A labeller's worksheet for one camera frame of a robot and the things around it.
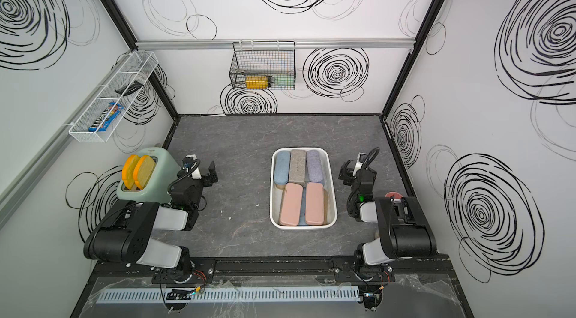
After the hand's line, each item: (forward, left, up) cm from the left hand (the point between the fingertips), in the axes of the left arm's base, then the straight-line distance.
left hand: (200, 163), depth 89 cm
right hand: (+2, -65, -1) cm, 65 cm away
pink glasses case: (-16, -37, -4) cm, 41 cm away
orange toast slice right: (-10, +14, +10) cm, 20 cm away
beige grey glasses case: (+3, -39, -3) cm, 39 cm away
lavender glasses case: (+1, -46, -2) cm, 46 cm away
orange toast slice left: (-11, +18, +11) cm, 23 cm away
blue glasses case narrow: (+4, -33, -2) cm, 33 cm away
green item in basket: (+24, -32, +23) cm, 46 cm away
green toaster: (-13, +11, +3) cm, 17 cm away
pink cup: (-11, -75, +1) cm, 76 cm away
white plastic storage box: (-10, -30, -5) cm, 32 cm away
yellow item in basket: (+24, -22, +23) cm, 40 cm away
